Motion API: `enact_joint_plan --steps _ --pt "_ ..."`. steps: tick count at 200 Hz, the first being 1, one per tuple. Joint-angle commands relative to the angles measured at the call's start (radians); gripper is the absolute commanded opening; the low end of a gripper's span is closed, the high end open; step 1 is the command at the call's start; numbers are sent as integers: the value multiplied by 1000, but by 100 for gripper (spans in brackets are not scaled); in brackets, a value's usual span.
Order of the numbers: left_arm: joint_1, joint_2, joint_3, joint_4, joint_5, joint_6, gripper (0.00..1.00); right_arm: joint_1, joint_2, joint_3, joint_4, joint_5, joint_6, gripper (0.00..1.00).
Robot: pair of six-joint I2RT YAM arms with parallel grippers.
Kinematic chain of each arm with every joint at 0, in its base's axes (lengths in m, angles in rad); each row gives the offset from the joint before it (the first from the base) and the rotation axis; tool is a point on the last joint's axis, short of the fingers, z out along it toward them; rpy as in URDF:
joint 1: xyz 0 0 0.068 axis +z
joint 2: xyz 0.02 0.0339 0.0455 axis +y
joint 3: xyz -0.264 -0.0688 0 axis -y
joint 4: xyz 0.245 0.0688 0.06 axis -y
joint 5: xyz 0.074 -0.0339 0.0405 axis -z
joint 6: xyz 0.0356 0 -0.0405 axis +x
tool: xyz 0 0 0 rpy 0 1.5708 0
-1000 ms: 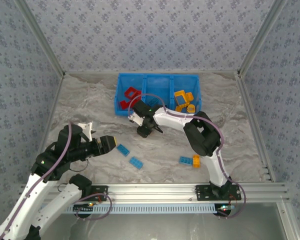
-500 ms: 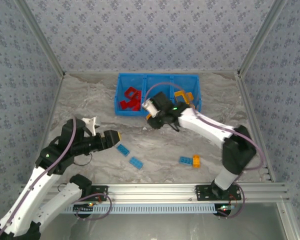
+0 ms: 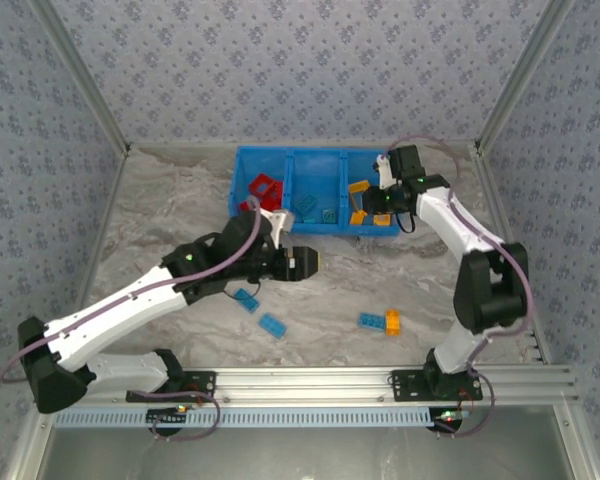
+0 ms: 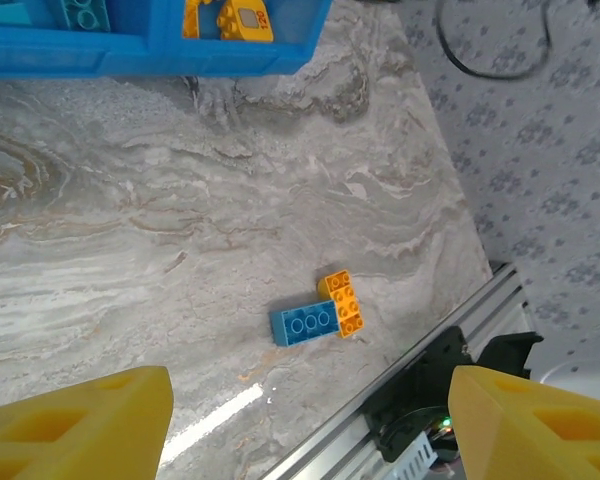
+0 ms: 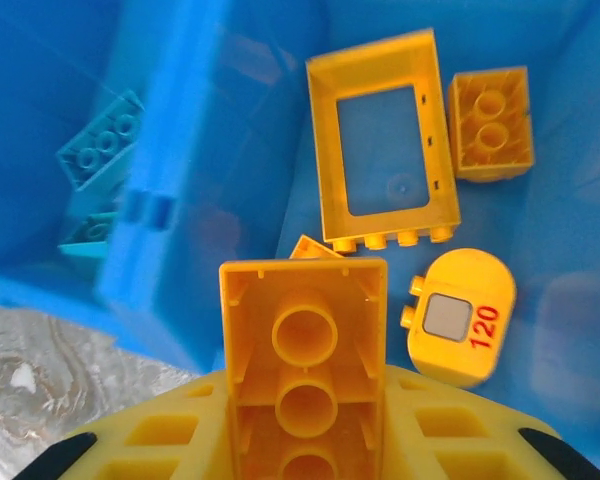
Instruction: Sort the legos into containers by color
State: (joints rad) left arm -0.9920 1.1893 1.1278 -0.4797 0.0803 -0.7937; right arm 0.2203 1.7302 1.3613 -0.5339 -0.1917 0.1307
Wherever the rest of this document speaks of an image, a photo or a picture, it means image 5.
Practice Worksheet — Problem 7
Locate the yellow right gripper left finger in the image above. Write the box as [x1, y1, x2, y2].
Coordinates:
[22, 369, 234, 480]

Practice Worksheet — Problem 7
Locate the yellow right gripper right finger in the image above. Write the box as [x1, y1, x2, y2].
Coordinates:
[383, 364, 600, 480]

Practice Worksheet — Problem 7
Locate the long yellow lego brick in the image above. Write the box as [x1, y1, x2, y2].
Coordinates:
[218, 257, 389, 480]

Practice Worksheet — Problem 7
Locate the yellow rounded lego with 120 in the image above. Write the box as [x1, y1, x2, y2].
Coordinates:
[402, 247, 519, 390]

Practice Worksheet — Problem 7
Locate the orange-yellow lego piece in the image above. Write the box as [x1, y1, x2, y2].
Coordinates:
[288, 234, 346, 261]

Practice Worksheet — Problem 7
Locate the blue lego brick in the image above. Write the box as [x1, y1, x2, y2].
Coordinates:
[55, 89, 146, 194]

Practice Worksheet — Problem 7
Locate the yellow lego window frame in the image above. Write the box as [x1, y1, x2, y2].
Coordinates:
[305, 28, 462, 251]

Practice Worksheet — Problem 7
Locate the small light blue lego piece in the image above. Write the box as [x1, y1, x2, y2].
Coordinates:
[57, 212, 122, 277]

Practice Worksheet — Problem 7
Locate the short yellow lego brick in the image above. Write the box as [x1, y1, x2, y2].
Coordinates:
[448, 66, 536, 182]

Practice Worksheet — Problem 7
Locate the blue plastic bin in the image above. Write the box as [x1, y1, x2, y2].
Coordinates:
[97, 0, 600, 480]
[0, 0, 231, 346]

